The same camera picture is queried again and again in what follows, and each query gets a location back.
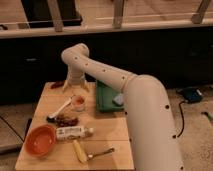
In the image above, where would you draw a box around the white handled dish brush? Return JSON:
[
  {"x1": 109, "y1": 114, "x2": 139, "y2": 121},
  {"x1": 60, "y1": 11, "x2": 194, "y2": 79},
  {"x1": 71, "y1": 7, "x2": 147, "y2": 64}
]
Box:
[{"x1": 46, "y1": 97, "x2": 72, "y2": 122}]

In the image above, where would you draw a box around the light blue sponge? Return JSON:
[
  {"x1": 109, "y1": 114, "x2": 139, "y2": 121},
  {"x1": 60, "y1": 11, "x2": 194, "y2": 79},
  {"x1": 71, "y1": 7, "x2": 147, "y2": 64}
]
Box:
[{"x1": 113, "y1": 93, "x2": 124, "y2": 106}]

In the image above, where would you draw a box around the brown chocolate pastry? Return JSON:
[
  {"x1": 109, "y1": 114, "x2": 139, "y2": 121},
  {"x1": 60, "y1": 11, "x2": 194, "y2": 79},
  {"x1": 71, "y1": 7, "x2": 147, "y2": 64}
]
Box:
[{"x1": 56, "y1": 115, "x2": 79, "y2": 127}]

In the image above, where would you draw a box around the orange bowl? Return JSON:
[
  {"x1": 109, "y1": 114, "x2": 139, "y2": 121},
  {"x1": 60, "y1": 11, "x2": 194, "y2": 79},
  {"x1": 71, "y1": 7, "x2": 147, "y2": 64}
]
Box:
[{"x1": 24, "y1": 125, "x2": 56, "y2": 157}]

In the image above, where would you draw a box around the blue device on floor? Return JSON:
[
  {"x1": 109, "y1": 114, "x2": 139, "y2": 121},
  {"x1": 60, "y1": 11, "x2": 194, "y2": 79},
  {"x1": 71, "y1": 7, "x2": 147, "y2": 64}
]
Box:
[{"x1": 182, "y1": 88, "x2": 203, "y2": 103}]

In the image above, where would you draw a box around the white plastic bottle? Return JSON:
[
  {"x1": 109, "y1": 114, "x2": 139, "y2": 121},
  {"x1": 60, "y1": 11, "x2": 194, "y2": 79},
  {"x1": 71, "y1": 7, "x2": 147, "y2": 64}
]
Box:
[{"x1": 56, "y1": 126, "x2": 94, "y2": 140}]

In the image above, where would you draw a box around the black cable on floor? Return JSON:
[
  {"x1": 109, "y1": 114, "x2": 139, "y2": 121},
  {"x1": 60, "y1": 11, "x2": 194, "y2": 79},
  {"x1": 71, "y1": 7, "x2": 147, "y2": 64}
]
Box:
[{"x1": 175, "y1": 99, "x2": 186, "y2": 138}]

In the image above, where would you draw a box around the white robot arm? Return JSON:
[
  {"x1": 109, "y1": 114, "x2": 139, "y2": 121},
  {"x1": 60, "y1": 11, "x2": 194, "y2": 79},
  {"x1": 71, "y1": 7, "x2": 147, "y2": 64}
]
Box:
[{"x1": 61, "y1": 43, "x2": 184, "y2": 171}]

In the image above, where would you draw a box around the white paper cup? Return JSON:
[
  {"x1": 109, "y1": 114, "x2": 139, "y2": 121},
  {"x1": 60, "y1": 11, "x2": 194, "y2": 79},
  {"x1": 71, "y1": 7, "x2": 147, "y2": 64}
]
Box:
[{"x1": 71, "y1": 95, "x2": 86, "y2": 112}]

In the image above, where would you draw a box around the dark red sausage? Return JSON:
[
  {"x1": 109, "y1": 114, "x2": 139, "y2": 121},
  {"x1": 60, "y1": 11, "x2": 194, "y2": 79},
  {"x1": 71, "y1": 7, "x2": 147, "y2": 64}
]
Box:
[{"x1": 50, "y1": 81, "x2": 64, "y2": 89}]

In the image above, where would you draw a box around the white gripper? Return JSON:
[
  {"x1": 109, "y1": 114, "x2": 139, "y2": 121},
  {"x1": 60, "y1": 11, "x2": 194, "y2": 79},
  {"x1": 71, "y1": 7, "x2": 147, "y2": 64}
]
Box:
[{"x1": 62, "y1": 67, "x2": 90, "y2": 92}]

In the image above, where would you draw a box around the green tray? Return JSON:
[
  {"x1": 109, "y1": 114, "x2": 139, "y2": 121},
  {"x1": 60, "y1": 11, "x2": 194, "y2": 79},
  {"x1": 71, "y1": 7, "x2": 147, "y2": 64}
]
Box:
[{"x1": 96, "y1": 80, "x2": 124, "y2": 112}]

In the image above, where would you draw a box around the red apple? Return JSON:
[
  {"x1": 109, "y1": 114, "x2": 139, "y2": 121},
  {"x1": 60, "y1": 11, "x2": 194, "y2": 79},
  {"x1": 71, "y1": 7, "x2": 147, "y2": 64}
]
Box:
[{"x1": 74, "y1": 97, "x2": 84, "y2": 106}]

